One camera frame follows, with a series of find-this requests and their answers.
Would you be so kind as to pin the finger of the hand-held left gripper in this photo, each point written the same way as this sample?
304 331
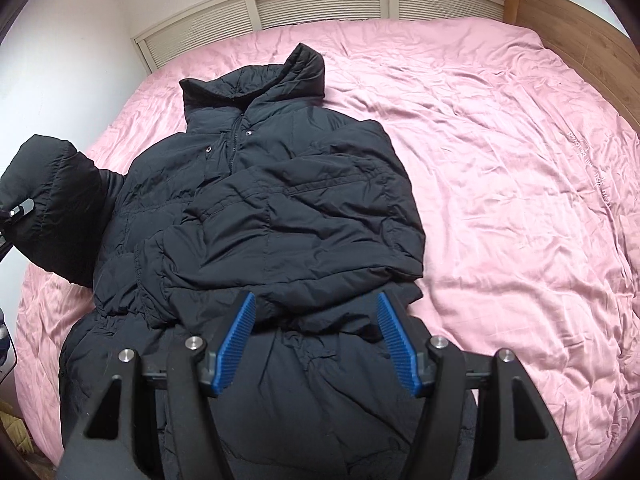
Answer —
22 208

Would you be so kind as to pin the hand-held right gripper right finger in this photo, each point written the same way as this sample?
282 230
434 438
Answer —
397 345

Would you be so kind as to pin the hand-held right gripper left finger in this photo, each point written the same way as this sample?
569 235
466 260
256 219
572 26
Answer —
235 345

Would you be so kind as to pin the black puffer jacket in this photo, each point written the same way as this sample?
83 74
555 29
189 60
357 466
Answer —
300 200

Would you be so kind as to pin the pink bed cover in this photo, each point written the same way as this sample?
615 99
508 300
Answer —
500 210

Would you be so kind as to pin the wooden headboard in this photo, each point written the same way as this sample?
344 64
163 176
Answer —
575 35

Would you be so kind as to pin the white louvred wall panel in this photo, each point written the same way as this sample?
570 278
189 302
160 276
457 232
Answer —
320 7

